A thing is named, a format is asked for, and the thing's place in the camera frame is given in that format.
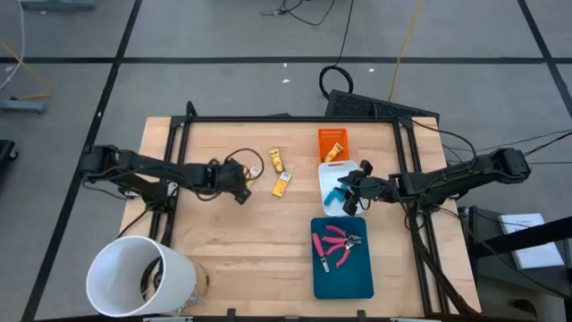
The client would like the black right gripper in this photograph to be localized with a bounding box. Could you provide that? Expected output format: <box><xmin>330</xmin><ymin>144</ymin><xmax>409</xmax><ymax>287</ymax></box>
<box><xmin>337</xmin><ymin>158</ymin><xmax>400</xmax><ymax>217</ymax></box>

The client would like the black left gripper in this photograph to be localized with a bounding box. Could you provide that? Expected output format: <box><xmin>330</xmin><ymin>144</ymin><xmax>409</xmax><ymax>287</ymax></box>
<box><xmin>209</xmin><ymin>157</ymin><xmax>254</xmax><ymax>207</ymax></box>

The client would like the pink handled cutter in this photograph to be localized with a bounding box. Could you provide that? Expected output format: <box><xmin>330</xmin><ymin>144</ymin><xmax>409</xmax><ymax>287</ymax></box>
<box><xmin>311</xmin><ymin>232</ymin><xmax>331</xmax><ymax>274</ymax></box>

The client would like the white plastic tray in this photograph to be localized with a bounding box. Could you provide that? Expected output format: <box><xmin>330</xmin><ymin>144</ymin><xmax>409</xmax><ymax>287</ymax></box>
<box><xmin>317</xmin><ymin>160</ymin><xmax>366</xmax><ymax>217</ymax></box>

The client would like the orange plastic tray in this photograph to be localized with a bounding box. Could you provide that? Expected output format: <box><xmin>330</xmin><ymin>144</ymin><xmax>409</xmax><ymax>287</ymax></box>
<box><xmin>317</xmin><ymin>128</ymin><xmax>350</xmax><ymax>164</ymax></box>

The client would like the black perforated case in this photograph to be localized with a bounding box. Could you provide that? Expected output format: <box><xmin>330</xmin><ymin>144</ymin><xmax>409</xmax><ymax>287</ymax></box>
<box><xmin>324</xmin><ymin>89</ymin><xmax>442</xmax><ymax>122</ymax></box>

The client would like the teal plastic tray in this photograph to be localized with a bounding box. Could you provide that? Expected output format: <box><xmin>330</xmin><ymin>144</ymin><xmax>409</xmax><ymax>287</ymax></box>
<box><xmin>310</xmin><ymin>216</ymin><xmax>375</xmax><ymax>301</ymax></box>

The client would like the white bucket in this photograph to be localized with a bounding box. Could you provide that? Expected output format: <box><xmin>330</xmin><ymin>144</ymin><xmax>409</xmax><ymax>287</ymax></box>
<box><xmin>85</xmin><ymin>234</ymin><xmax>212</xmax><ymax>319</ymax></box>

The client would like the black cart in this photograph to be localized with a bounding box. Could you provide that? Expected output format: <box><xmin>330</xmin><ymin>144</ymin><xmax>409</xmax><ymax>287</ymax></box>
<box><xmin>458</xmin><ymin>204</ymin><xmax>572</xmax><ymax>313</ymax></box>

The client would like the white booklet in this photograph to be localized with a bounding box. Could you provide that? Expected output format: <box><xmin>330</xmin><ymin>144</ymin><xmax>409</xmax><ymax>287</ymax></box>
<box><xmin>497</xmin><ymin>212</ymin><xmax>566</xmax><ymax>270</ymax></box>

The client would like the yellow hanging cable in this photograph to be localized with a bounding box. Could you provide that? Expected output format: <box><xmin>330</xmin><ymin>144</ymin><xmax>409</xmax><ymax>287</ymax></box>
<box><xmin>387</xmin><ymin>0</ymin><xmax>424</xmax><ymax>103</ymax></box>

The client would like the black hanging cable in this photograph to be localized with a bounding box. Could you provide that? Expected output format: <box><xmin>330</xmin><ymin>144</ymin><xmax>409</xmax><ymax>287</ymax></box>
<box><xmin>317</xmin><ymin>0</ymin><xmax>357</xmax><ymax>101</ymax></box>

